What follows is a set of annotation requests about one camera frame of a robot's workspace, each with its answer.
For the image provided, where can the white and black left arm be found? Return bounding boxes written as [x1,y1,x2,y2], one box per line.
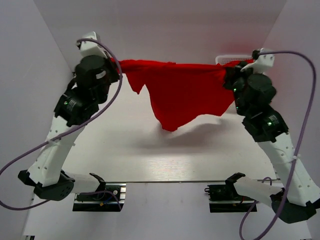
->
[18,31,120,201]

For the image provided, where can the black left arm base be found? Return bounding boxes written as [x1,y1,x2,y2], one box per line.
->
[72,183,127,212]

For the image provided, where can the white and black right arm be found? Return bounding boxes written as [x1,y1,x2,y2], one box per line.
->
[223,48,320,224]

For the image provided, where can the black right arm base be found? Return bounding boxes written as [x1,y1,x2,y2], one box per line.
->
[204,184,254,213]

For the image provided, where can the red t shirt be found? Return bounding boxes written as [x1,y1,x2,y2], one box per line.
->
[109,58,236,133]

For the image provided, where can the white plastic basket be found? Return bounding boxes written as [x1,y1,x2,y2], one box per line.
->
[215,54,252,65]

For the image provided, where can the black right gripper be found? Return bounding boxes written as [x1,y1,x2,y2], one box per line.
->
[222,60,262,116]

